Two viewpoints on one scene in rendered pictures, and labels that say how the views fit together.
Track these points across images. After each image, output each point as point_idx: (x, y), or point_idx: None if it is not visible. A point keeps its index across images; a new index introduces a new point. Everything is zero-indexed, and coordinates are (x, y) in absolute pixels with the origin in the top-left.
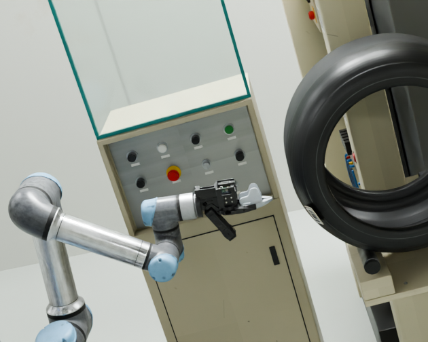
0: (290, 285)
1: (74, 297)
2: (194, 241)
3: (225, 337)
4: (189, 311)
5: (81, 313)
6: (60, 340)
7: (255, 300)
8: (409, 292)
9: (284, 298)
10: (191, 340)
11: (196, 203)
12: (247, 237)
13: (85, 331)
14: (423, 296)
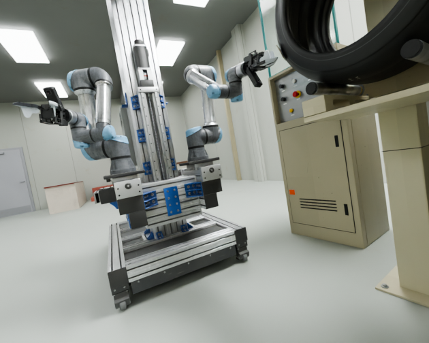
0: (343, 160)
1: (210, 120)
2: (298, 128)
3: (306, 183)
4: (292, 165)
5: (210, 127)
6: (189, 128)
7: (323, 167)
8: (336, 111)
9: (338, 169)
10: (292, 180)
11: (242, 64)
12: (323, 128)
13: (209, 135)
14: (413, 162)
